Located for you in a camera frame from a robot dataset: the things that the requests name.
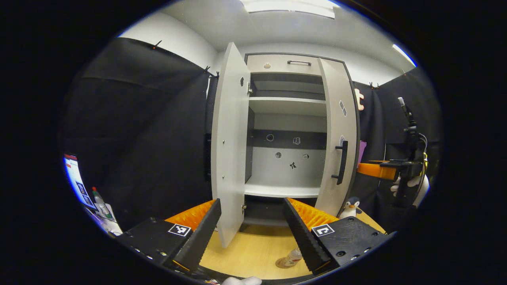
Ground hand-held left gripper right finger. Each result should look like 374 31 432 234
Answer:
282 197 396 276

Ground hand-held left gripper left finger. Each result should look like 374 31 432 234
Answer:
115 198 222 274

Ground clear plastic bottle red label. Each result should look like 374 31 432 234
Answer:
282 247 303 267

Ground gray cabinet door cube stickers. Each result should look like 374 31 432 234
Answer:
317 58 359 217

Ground gray cabinet door checkered sticker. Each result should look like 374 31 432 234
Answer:
211 42 251 249

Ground white cabinet shelf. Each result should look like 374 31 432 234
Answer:
244 176 321 198
249 97 327 117

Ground gray cabinet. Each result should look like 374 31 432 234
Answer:
204 52 361 232

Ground green cap bottle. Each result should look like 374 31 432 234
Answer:
92 187 113 219

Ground gray cabinet drawer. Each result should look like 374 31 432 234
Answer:
246 53 323 76

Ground penguin plush toy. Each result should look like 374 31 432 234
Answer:
339 197 362 219

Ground narrow ceiling light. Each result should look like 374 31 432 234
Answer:
392 44 417 67

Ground computer monitor screen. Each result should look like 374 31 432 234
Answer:
63 154 97 210

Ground large ceiling light panel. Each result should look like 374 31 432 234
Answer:
240 0 336 19

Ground black door handle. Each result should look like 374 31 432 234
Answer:
332 141 349 185
204 133 212 182

